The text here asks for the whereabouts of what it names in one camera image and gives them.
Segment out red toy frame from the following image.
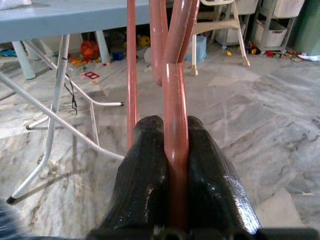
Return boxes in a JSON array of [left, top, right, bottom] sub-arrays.
[[83, 71, 100, 81]]

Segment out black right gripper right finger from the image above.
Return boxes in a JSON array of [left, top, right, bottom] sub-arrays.
[[187, 115, 262, 236]]

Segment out blue toy block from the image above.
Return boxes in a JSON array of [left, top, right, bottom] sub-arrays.
[[111, 51, 125, 62]]

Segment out light blue plastic stool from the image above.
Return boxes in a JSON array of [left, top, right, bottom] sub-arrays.
[[186, 34, 208, 63]]

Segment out white crumpled bag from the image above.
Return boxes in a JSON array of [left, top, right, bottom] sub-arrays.
[[298, 53, 320, 62]]

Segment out thin black cord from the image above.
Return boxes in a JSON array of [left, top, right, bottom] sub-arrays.
[[62, 56, 79, 116]]

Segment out beige plastic high chair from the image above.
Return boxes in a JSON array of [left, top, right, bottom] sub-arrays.
[[186, 0, 251, 77]]

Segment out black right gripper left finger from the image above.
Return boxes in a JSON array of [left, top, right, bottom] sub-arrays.
[[86, 114, 170, 240]]

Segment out pale blue folding table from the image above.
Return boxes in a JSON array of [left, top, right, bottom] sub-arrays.
[[0, 0, 175, 205]]

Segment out grey trolley with white baskets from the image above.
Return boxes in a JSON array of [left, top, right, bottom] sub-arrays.
[[252, 0, 306, 52]]

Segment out green cabinet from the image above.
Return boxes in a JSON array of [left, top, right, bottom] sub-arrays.
[[287, 0, 320, 56]]

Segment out orange plush toy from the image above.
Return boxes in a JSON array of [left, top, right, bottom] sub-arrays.
[[79, 40, 100, 62]]

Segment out pink plastic clothes hanger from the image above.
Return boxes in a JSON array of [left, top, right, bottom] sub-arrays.
[[126, 0, 201, 233]]

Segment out white plastic drawer unit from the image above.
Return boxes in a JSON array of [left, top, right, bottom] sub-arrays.
[[214, 0, 260, 50]]

